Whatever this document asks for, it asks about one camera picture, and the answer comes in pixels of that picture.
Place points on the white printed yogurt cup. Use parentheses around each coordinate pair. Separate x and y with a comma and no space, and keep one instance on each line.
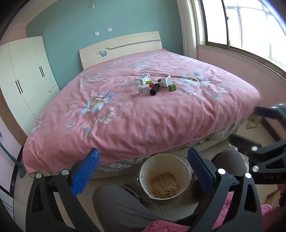
(165,81)

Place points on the clear plastic bin liner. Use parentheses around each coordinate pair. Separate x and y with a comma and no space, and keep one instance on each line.
(187,166)

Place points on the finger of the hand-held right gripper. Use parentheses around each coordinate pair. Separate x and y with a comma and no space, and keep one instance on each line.
(268,111)
(243,142)

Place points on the person's right leg grey trousers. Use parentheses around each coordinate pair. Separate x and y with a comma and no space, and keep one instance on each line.
(228,158)

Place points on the crumpled clear plastic bag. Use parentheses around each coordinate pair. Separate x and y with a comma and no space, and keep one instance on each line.
(253,122)

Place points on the white wardrobe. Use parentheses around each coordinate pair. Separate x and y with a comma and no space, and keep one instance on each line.
(24,69)

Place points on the dark green cube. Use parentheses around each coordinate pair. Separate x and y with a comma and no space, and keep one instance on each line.
(172,87)

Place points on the floral bed sheet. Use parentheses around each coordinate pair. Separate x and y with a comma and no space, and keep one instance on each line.
(125,164)

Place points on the black cylinder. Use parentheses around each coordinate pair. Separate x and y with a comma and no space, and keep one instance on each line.
(154,89)

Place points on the pale curtain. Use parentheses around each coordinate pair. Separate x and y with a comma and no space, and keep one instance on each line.
(186,29)

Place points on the cream wooden bed headboard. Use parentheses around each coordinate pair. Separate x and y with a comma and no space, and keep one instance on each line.
(105,52)

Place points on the person's left leg grey trousers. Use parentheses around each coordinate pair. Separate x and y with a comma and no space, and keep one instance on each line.
(120,207)

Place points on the pale cabinet with blue trim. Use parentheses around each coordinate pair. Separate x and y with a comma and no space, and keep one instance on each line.
(9,156)

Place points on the pink quilted jacket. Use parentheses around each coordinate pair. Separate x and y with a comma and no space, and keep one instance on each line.
(272,216)

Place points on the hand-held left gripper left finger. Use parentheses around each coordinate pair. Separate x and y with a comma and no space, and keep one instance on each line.
(86,171)

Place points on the cream plastic waste bucket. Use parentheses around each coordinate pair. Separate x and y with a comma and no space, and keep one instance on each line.
(145,178)

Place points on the translucent plastic cup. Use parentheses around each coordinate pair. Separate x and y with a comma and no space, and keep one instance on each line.
(135,86)

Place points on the white open printed box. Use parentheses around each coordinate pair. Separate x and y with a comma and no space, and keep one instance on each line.
(143,77)

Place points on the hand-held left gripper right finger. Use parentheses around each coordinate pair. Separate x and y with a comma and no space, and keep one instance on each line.
(201,169)

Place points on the window with metal frame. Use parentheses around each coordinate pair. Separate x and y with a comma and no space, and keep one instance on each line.
(245,26)

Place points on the person's leg grey trousers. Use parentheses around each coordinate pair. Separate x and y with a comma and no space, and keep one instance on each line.
(120,207)
(228,158)

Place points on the pink floral blanket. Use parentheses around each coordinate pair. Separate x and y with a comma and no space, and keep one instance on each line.
(134,116)

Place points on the printed paper sheet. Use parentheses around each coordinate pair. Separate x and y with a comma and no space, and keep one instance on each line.
(164,185)

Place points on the small white printed box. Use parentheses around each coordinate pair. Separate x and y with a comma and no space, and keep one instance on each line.
(144,90)

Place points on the person's right hand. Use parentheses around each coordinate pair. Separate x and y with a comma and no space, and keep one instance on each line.
(282,189)

